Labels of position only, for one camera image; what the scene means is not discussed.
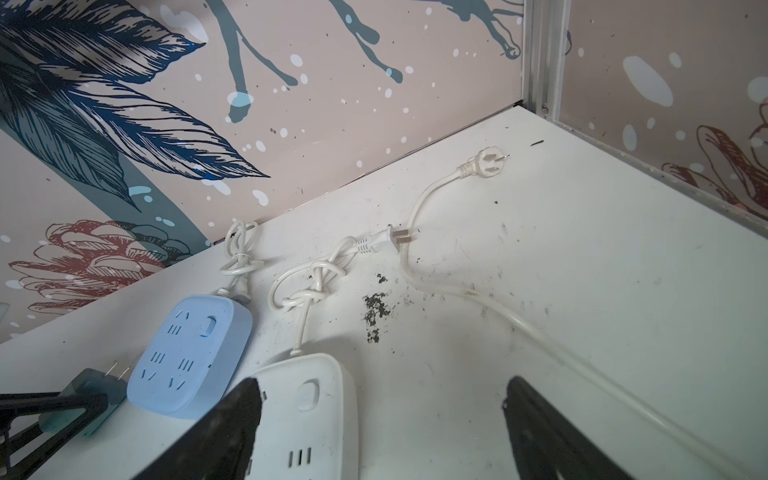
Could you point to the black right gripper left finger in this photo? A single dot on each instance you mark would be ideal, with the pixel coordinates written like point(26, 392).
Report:
point(220, 445)

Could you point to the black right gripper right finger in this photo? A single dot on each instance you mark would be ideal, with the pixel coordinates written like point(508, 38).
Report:
point(545, 444)

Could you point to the white square power socket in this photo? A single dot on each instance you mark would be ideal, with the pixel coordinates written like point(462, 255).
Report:
point(309, 422)

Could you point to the blue square power socket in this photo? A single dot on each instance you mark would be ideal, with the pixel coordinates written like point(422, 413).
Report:
point(187, 367)

